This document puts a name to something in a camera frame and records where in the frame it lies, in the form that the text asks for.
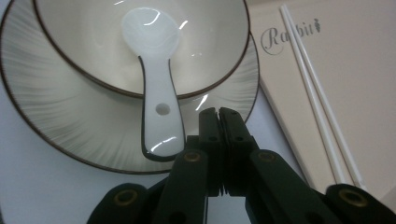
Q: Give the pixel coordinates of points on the white ceramic spoon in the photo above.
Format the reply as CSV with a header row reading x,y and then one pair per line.
x,y
158,84

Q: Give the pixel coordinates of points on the beige plastic tray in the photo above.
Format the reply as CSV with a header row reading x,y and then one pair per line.
x,y
358,77

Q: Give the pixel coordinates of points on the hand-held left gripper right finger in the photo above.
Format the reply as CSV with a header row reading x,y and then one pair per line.
x,y
233,137

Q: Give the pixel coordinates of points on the white chopstick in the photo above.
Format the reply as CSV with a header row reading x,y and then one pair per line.
x,y
311,93
323,96

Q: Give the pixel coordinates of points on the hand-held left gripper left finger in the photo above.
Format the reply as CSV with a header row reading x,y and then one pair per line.
x,y
211,133

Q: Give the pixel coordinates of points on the white plate with dark rim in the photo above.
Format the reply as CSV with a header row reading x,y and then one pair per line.
x,y
62,118

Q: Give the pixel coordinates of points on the white bowl with brown rim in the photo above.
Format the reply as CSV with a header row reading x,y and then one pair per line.
x,y
77,37

